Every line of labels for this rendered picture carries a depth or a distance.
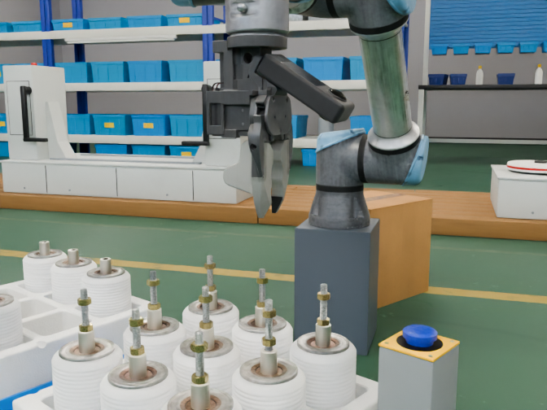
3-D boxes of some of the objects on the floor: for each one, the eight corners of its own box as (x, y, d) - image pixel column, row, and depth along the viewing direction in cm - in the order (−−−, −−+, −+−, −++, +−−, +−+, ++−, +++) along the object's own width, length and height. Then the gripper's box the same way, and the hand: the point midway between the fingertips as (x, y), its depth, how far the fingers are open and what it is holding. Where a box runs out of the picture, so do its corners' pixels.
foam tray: (63, 339, 152) (59, 271, 149) (164, 386, 127) (161, 304, 124) (-110, 397, 122) (-120, 312, 119) (-22, 471, 98) (-32, 368, 95)
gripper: (241, 43, 78) (242, 204, 82) (195, 35, 68) (199, 219, 72) (302, 41, 75) (301, 209, 78) (264, 31, 65) (264, 224, 68)
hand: (273, 205), depth 74 cm, fingers open, 3 cm apart
